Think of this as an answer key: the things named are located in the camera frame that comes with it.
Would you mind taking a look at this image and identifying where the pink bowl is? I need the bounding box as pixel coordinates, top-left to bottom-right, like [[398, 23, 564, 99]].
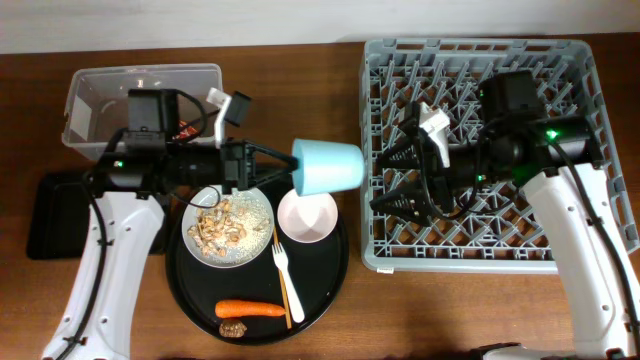
[[277, 190, 339, 244]]

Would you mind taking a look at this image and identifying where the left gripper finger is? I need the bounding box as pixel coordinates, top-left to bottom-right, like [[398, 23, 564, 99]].
[[248, 167, 292, 189], [244, 140, 299, 168]]

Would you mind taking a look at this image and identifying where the orange carrot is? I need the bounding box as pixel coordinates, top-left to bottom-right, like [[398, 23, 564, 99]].
[[214, 299, 286, 319]]

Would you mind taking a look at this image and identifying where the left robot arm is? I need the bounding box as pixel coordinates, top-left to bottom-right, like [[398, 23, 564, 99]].
[[42, 89, 300, 359]]

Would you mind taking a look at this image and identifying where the grey dishwasher rack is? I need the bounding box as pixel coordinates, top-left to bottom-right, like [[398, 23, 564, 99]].
[[359, 38, 639, 274]]

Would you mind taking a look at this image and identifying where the black rectangular tray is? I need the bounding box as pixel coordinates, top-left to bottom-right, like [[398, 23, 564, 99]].
[[26, 169, 171, 261]]

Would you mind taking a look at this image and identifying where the wooden chopstick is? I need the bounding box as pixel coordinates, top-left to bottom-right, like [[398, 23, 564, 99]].
[[273, 225, 292, 330]]

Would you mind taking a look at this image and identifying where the white plastic fork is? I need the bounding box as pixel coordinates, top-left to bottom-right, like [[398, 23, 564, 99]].
[[272, 243, 305, 323]]

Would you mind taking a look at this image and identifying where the clear plastic bin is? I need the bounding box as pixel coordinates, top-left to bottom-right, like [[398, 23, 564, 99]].
[[61, 63, 223, 161]]

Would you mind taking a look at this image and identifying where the round black tray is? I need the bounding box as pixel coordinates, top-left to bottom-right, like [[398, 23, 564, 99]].
[[165, 219, 349, 346]]

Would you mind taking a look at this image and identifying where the blue cup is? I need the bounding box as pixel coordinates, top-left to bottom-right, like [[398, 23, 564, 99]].
[[292, 139, 365, 196]]

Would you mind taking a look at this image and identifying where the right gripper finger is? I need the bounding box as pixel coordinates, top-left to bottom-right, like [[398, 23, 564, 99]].
[[369, 180, 432, 226], [376, 133, 422, 170]]

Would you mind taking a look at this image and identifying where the red snack wrapper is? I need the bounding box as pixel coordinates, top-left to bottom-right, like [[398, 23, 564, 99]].
[[173, 120, 198, 141]]

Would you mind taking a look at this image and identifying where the brown walnut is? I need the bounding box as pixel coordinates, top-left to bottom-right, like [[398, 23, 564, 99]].
[[219, 318, 247, 338]]

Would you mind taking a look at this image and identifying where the peanut shells and rice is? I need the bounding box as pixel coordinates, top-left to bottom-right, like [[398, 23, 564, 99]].
[[186, 195, 271, 262]]

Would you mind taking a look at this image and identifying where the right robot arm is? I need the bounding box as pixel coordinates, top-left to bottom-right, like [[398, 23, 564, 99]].
[[370, 71, 639, 359]]

